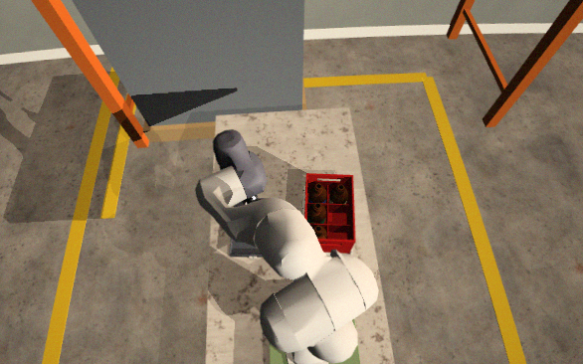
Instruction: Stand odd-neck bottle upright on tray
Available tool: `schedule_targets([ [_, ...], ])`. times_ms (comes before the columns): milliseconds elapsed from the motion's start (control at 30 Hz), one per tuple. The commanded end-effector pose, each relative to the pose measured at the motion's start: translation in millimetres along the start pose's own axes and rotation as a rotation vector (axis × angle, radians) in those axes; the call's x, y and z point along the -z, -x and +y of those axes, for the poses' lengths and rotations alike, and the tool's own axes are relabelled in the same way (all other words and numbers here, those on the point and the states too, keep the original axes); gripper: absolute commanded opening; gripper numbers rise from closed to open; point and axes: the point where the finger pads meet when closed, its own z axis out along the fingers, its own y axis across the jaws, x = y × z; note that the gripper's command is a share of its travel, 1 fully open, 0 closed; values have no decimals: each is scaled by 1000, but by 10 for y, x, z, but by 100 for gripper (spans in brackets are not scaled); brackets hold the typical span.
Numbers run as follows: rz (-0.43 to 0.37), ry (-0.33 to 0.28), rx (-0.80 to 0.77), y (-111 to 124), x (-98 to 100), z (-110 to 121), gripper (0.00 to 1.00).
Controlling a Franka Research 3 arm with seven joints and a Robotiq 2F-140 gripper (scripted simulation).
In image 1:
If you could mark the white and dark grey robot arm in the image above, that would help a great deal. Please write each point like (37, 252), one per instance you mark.
(327, 292)

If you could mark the red plastic crate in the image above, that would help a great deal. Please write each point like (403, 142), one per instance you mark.
(340, 220)

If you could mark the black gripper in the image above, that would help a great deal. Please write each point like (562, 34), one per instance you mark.
(250, 200)

